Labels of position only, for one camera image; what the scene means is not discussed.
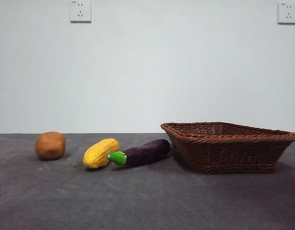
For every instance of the purple eggplant with green stem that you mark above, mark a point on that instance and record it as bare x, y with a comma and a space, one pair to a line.
147, 152

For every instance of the white wall socket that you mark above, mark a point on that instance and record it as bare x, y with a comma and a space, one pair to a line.
80, 10
288, 13

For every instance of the brown potato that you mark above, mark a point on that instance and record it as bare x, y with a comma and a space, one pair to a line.
50, 145

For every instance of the brown wicker basket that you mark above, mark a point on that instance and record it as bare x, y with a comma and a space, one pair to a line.
228, 151

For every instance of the yellow corn cob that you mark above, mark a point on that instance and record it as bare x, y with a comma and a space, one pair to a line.
99, 153

